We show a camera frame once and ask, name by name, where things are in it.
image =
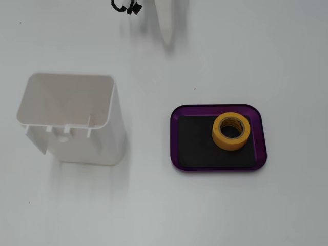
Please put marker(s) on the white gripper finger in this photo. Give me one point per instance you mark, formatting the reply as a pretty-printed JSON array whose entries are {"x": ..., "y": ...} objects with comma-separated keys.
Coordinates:
[{"x": 166, "y": 20}]

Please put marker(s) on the yellow masking tape roll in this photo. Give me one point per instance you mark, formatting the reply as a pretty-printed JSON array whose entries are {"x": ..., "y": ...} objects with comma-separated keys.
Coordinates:
[{"x": 230, "y": 144}]

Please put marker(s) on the white plastic container box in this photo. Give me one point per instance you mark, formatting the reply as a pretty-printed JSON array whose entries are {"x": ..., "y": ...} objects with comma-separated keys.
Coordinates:
[{"x": 102, "y": 148}]

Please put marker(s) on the black tray mat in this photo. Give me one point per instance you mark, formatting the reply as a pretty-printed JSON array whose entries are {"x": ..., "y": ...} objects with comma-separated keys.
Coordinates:
[{"x": 194, "y": 143}]

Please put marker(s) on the purple metal tray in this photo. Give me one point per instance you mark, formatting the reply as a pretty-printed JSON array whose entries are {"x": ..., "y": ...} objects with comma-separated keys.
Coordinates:
[{"x": 260, "y": 148}]

